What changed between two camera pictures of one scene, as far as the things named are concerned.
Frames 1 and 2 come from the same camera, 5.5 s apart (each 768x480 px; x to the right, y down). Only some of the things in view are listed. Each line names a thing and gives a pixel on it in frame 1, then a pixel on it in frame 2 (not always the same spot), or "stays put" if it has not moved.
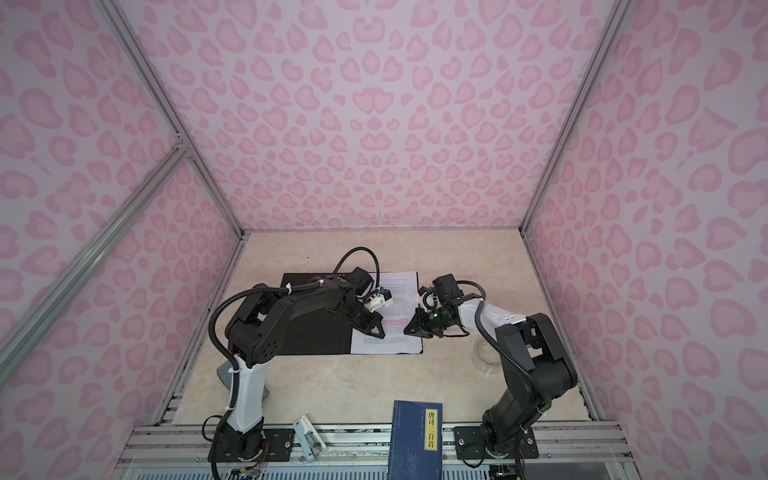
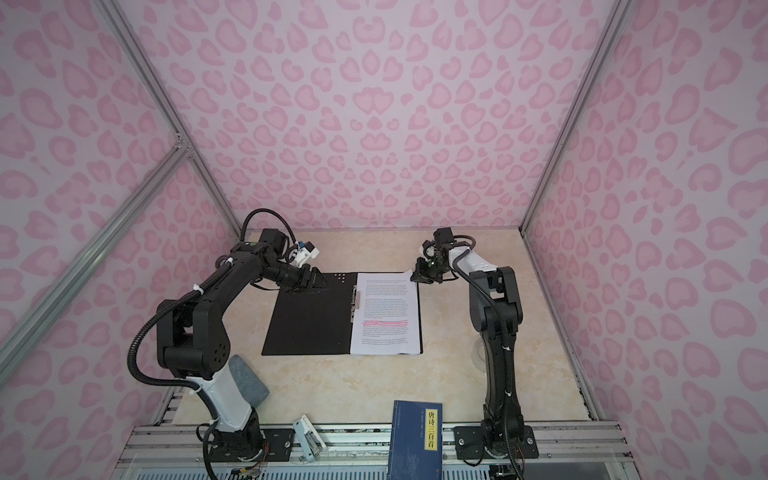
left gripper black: (375, 322) -> (308, 280)
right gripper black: (420, 318) -> (422, 275)
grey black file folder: (321, 331) stays put
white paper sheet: (396, 317) stays put
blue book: (416, 441) stays put
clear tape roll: (485, 357) stays put
